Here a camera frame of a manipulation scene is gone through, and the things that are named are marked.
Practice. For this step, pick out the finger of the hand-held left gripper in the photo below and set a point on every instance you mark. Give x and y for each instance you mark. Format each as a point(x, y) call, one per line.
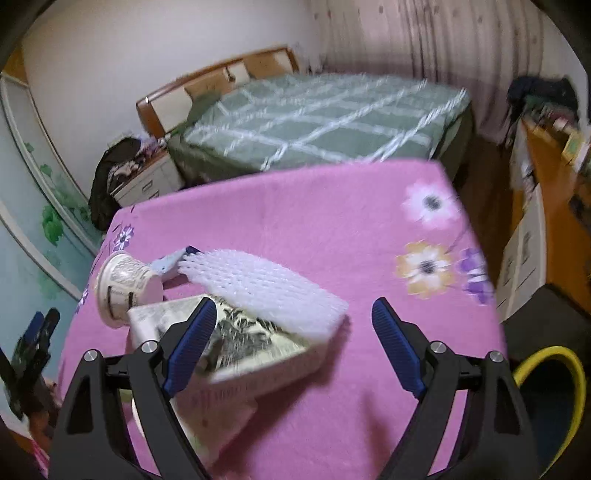
point(36, 328)
point(51, 325)

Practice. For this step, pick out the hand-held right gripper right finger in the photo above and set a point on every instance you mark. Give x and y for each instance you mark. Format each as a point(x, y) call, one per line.
point(397, 346)

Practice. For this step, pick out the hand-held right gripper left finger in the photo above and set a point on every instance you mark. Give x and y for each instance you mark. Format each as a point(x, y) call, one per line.
point(191, 346)

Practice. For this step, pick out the white printed box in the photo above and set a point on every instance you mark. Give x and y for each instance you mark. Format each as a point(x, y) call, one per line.
point(258, 364)

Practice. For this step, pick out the small blue white packet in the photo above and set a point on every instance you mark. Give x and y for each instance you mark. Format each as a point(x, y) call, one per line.
point(166, 264)

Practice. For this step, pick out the white foam net sleeve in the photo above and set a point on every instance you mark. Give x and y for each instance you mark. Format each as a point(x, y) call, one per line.
point(258, 286)

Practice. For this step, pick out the black bin with yellow rim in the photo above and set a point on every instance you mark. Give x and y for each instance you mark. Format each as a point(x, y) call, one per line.
point(554, 406)

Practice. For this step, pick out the sliding wardrobe door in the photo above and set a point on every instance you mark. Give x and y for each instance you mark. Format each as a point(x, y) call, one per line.
point(32, 221)

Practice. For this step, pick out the pink floral tablecloth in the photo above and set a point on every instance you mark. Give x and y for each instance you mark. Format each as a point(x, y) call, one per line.
point(323, 230)

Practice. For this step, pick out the white drawer cabinet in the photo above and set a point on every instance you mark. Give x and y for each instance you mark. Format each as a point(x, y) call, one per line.
point(521, 258)

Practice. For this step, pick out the dark clothes pile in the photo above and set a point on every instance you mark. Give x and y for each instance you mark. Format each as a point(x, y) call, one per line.
point(106, 180)

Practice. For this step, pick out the white nightstand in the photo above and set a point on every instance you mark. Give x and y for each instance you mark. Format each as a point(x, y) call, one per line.
point(143, 184)

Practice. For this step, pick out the wooden desk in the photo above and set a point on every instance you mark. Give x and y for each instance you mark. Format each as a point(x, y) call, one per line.
point(563, 230)

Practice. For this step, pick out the green pillow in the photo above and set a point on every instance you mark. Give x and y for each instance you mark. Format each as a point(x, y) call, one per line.
point(203, 108)

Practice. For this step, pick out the green plaid duvet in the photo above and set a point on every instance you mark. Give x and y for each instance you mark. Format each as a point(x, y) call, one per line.
point(323, 115)

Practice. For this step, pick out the wooden bed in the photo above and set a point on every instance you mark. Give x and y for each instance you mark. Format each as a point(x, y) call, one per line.
point(157, 106)

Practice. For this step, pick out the green printed box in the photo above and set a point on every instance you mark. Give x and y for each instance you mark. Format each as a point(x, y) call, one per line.
point(574, 146)

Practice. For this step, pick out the mixed clothes heap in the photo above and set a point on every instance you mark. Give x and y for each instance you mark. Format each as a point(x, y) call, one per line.
point(540, 94)

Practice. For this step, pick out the pink white curtain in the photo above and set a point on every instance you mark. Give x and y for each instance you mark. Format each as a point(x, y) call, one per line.
point(438, 46)

